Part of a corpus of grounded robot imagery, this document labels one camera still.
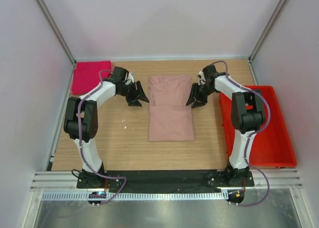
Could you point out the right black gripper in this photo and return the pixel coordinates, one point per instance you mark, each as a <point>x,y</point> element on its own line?
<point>194,93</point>

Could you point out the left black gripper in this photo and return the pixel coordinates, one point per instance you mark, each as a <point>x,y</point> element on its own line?
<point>141,97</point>

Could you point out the dusty pink t shirt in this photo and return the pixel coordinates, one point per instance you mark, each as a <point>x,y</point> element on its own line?
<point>170,119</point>

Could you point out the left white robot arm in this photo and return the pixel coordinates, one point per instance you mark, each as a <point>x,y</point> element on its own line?
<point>81,120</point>

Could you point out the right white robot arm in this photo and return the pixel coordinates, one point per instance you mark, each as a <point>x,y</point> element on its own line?
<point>248,116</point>

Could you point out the folded magenta t shirt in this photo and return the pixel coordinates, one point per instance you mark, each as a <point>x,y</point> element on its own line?
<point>87,74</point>

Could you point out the red plastic bin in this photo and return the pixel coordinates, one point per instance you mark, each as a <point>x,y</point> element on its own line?
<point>272,147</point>

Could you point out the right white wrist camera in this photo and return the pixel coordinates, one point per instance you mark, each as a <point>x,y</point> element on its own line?
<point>201,76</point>

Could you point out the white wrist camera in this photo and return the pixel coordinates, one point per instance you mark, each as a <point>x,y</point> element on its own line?
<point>201,76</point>
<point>131,77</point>

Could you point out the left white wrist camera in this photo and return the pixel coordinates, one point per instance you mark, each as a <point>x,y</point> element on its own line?
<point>131,77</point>

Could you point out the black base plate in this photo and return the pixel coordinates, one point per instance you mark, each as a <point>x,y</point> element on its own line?
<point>160,182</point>

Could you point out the white slotted cable duct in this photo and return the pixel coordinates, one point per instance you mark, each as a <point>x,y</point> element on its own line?
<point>96,196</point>

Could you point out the aluminium rail profile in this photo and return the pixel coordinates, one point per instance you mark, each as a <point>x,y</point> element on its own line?
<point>53,181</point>

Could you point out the right aluminium frame post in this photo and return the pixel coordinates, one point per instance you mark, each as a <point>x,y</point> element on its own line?
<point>266,31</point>

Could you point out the aluminium frame post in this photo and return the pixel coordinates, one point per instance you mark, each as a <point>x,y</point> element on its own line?
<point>266,31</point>
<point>56,31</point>

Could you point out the left aluminium frame post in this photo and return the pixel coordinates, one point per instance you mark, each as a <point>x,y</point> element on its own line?
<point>56,31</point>

